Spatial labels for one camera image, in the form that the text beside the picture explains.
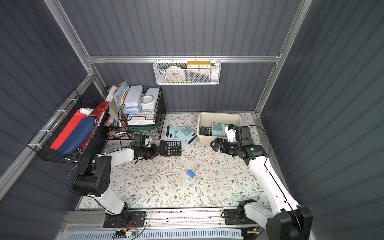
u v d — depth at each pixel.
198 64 0.87
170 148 0.99
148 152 0.83
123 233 0.70
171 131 1.05
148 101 0.96
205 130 1.03
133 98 0.96
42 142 0.61
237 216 0.74
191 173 0.89
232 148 0.65
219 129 0.99
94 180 0.47
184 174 0.89
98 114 0.75
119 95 0.94
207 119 1.05
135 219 0.74
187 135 1.04
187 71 0.88
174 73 0.84
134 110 0.92
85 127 0.70
